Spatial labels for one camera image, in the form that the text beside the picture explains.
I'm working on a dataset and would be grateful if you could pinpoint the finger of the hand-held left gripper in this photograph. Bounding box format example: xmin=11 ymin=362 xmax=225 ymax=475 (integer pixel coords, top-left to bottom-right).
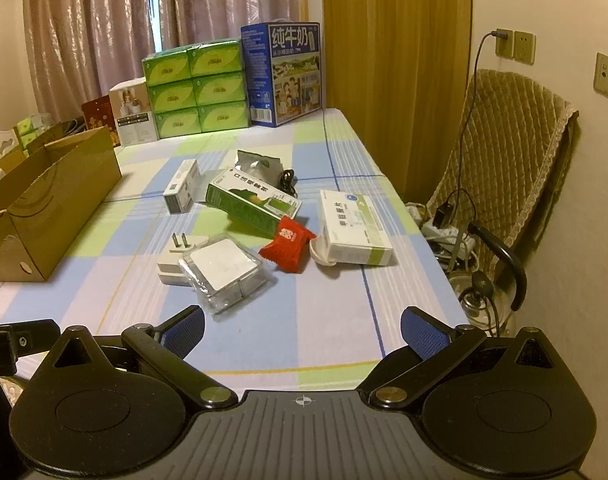
xmin=0 ymin=315 xmax=62 ymax=377

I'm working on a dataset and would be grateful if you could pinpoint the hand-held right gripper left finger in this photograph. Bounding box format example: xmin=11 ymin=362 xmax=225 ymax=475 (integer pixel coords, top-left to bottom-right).
xmin=30 ymin=304 xmax=239 ymax=409

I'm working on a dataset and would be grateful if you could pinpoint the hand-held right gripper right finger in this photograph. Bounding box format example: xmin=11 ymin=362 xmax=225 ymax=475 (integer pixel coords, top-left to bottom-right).
xmin=358 ymin=305 xmax=578 ymax=409

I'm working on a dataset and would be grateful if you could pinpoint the white charger plug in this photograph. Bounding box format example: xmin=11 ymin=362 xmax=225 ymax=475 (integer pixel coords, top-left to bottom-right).
xmin=157 ymin=232 xmax=211 ymax=289

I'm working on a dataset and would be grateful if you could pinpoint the clear plastic package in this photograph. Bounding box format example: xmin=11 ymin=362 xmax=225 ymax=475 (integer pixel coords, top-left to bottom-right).
xmin=178 ymin=238 xmax=273 ymax=317

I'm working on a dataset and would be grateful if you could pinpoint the white green medicine box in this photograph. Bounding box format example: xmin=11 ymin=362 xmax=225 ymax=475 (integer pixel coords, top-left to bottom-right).
xmin=319 ymin=189 xmax=399 ymax=267

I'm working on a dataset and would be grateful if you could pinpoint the long brown cardboard box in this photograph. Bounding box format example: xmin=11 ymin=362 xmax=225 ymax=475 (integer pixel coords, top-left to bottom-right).
xmin=0 ymin=126 xmax=123 ymax=282

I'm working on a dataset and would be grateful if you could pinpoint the red candy packet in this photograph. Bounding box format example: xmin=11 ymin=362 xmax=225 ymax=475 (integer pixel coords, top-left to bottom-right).
xmin=258 ymin=216 xmax=317 ymax=275

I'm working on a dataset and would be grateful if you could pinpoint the long green box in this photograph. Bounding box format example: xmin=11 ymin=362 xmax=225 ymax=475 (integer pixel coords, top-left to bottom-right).
xmin=206 ymin=168 xmax=303 ymax=239

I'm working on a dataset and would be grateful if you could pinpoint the small white box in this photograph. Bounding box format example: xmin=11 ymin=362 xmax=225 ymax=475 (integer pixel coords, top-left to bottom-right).
xmin=163 ymin=158 xmax=201 ymax=215

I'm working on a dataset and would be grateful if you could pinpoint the black cable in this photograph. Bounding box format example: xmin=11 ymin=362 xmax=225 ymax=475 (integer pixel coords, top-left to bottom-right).
xmin=276 ymin=169 xmax=300 ymax=197

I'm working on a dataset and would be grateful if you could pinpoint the silver foil pouch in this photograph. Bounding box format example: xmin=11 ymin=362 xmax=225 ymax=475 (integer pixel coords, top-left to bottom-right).
xmin=236 ymin=149 xmax=285 ymax=187

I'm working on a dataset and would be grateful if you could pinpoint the round metal object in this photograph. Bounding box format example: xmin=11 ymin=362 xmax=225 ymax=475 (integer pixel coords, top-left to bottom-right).
xmin=458 ymin=271 xmax=501 ymax=322

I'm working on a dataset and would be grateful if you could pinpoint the white power strip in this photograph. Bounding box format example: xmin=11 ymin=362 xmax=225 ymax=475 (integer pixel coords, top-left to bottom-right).
xmin=423 ymin=221 xmax=473 ymax=252

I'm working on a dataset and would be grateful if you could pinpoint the low brown cardboard box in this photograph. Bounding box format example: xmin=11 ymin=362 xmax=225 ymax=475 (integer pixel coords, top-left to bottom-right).
xmin=0 ymin=150 xmax=25 ymax=182

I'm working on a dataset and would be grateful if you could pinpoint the white carved chair back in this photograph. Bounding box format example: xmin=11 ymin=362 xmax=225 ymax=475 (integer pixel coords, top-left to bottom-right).
xmin=0 ymin=128 xmax=22 ymax=172

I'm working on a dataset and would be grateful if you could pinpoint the chair with quilted cover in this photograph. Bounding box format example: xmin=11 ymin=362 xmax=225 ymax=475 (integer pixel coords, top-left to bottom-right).
xmin=426 ymin=68 xmax=581 ymax=337

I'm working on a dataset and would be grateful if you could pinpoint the tall brown cardboard box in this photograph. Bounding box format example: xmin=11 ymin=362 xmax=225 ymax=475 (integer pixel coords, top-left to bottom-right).
xmin=26 ymin=120 xmax=85 ymax=156

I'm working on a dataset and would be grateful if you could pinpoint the white paper roll box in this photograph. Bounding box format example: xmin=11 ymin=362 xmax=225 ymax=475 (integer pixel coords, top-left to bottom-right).
xmin=108 ymin=78 xmax=159 ymax=147

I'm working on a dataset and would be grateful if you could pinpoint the red gift box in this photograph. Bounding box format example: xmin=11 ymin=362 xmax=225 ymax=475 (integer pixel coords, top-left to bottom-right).
xmin=82 ymin=94 xmax=119 ymax=147

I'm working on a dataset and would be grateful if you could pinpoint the stack of green tissue packs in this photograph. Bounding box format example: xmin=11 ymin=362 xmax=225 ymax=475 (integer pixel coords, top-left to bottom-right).
xmin=141 ymin=38 xmax=249 ymax=139

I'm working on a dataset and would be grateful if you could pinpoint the brown wooden wardrobe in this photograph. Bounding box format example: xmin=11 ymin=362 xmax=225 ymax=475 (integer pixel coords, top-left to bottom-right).
xmin=321 ymin=0 xmax=473 ymax=207

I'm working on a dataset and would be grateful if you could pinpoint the blue milk carton box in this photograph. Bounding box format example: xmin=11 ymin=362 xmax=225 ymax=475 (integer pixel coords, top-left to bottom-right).
xmin=241 ymin=21 xmax=321 ymax=128

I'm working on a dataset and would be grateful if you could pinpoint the pink shiny curtain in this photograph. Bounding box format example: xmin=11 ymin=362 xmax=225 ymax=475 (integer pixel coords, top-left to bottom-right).
xmin=159 ymin=0 xmax=305 ymax=56
xmin=22 ymin=0 xmax=155 ymax=122

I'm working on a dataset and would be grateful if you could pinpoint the window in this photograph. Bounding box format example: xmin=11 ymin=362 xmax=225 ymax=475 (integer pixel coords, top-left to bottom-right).
xmin=144 ymin=0 xmax=175 ymax=56

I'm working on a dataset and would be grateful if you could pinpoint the grey power cable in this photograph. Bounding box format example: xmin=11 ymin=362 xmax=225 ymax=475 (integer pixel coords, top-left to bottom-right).
xmin=451 ymin=30 xmax=500 ymax=207

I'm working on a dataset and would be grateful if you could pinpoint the wall socket with plug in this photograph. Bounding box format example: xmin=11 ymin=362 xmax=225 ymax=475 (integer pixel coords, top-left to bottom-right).
xmin=490 ymin=28 xmax=515 ymax=59

